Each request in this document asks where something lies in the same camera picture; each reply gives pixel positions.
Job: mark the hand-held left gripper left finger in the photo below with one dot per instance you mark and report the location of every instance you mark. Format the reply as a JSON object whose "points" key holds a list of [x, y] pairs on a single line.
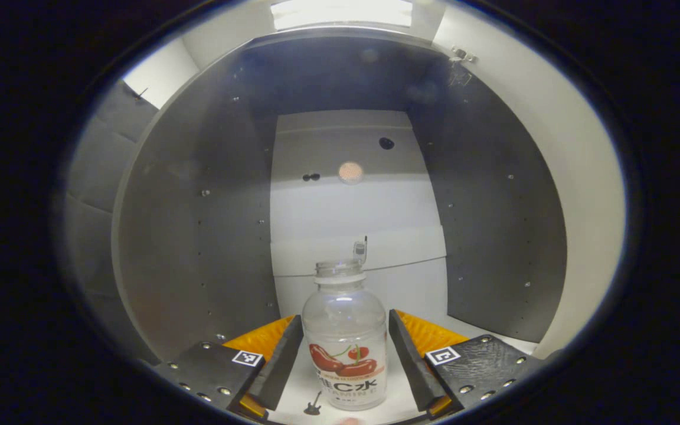
{"points": [[281, 360]]}

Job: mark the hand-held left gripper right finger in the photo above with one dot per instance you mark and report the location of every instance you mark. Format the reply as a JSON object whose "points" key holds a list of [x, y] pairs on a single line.
{"points": [[411, 366]]}

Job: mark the clear plastic bottle red label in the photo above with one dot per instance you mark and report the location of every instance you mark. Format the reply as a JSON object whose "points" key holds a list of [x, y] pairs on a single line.
{"points": [[346, 330]]}

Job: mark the grey cabinet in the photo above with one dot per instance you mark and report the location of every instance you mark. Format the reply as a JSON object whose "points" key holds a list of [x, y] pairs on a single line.
{"points": [[198, 206]]}

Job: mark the metal door hinge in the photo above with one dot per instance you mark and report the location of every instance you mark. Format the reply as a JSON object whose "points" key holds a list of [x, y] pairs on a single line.
{"points": [[461, 65]]}

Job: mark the black backdrop cloth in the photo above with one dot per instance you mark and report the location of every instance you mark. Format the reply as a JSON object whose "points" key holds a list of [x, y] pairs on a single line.
{"points": [[95, 171]]}

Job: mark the long ceiling light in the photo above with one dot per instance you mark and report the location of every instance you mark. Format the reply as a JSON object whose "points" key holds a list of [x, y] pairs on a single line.
{"points": [[340, 13]]}

